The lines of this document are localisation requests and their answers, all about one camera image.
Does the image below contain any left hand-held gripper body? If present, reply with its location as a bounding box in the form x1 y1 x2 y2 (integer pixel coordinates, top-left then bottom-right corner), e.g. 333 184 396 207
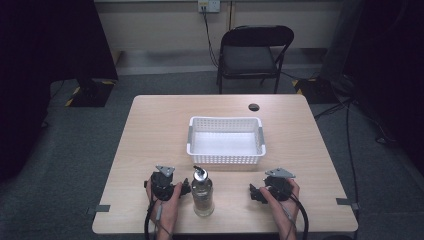
143 164 178 202

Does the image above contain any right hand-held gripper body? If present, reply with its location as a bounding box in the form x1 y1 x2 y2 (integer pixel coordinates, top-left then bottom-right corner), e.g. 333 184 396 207
263 167 297 202

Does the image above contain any person's right hand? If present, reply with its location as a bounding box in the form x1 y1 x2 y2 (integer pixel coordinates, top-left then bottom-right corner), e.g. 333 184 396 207
259 178 301 229

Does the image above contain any person's left hand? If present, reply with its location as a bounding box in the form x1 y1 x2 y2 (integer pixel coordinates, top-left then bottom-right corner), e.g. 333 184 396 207
145 181 184 232

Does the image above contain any glass bottle with metal spout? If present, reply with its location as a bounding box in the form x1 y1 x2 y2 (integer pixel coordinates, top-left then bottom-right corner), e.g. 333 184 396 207
191 165 215 218

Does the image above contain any white plastic basket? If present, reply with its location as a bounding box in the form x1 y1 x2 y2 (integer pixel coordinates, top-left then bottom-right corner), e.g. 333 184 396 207
186 115 267 165

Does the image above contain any grey tape strip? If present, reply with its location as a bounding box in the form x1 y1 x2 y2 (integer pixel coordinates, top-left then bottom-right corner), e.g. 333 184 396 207
335 197 360 211
86 204 111 216

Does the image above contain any black stand base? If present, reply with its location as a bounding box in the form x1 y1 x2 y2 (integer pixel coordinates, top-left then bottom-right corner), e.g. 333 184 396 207
291 77 338 105
64 78 117 108

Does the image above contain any black folding chair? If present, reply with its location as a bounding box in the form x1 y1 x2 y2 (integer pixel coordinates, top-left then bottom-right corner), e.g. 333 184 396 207
216 24 296 95

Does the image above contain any grey hanging cloth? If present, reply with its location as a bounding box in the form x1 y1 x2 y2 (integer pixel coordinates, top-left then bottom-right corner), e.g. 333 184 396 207
319 0 365 84

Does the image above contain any dark curtain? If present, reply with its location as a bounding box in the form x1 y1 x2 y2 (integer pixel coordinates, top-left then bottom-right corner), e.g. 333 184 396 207
343 0 424 176
0 0 119 183

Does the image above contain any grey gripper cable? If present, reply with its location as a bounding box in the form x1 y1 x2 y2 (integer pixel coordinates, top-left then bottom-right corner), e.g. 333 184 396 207
153 202 173 239

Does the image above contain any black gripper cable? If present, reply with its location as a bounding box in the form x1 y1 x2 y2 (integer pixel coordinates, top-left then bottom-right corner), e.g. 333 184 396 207
143 198 158 240
288 192 310 240

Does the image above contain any black floor cable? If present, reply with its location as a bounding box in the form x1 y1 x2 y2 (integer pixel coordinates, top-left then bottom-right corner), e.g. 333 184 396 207
313 97 360 205

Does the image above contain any black power cable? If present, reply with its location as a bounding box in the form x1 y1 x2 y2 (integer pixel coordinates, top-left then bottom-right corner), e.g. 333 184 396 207
201 11 220 69

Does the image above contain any wall power socket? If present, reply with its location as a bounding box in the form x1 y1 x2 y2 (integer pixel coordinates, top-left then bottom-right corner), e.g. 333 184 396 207
197 0 221 14

